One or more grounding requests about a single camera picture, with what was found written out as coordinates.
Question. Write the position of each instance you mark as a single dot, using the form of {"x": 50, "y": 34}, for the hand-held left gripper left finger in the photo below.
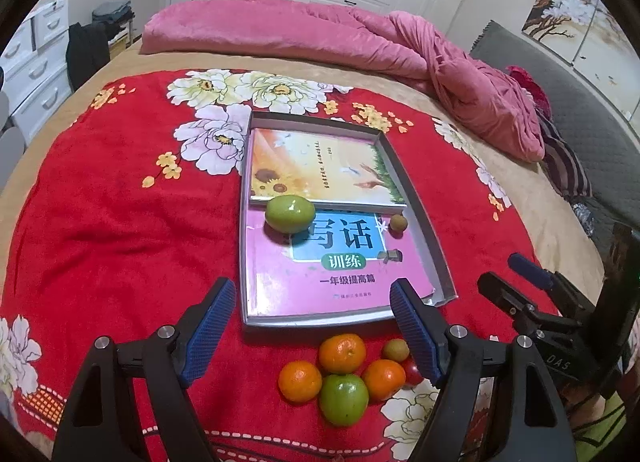
{"x": 215, "y": 327}

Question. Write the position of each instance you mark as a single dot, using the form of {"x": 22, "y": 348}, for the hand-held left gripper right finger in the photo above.
{"x": 415, "y": 327}

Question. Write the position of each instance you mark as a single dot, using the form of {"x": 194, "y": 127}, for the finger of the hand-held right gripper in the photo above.
{"x": 530, "y": 268}
{"x": 505, "y": 294}

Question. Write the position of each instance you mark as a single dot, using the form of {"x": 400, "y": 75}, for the red cherry tomato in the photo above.
{"x": 413, "y": 373}

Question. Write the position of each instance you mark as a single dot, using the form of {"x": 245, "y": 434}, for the orange tangerine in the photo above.
{"x": 383, "y": 379}
{"x": 342, "y": 353}
{"x": 300, "y": 381}

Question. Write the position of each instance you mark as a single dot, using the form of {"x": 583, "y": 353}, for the grey cardboard box tray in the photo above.
{"x": 430, "y": 237}

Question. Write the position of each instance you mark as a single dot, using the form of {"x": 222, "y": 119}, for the green apple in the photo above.
{"x": 344, "y": 398}
{"x": 290, "y": 213}

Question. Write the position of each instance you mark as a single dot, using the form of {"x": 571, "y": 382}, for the brown longan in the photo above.
{"x": 395, "y": 349}
{"x": 398, "y": 223}

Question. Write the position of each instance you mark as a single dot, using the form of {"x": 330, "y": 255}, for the dark patterned cloth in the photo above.
{"x": 582, "y": 217}

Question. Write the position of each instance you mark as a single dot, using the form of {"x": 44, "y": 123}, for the pink cover book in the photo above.
{"x": 280, "y": 287}

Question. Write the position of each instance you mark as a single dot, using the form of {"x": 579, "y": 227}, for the striped cloth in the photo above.
{"x": 565, "y": 162}

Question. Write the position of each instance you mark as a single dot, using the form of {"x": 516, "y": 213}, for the red floral blanket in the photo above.
{"x": 125, "y": 242}

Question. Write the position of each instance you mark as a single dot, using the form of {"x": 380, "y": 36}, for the red cloth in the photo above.
{"x": 530, "y": 85}

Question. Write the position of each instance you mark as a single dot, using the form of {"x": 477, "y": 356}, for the sunflower cover book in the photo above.
{"x": 320, "y": 162}

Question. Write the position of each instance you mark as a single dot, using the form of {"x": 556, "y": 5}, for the black garment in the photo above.
{"x": 87, "y": 55}

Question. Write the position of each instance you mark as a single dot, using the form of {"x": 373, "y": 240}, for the pink quilt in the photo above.
{"x": 300, "y": 32}

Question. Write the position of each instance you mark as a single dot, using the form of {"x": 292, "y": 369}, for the white drawer cabinet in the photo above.
{"x": 40, "y": 72}

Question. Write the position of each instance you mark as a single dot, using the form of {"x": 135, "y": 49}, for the folded dark clothes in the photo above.
{"x": 112, "y": 12}

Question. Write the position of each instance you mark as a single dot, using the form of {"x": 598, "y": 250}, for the floral wall painting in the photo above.
{"x": 580, "y": 17}

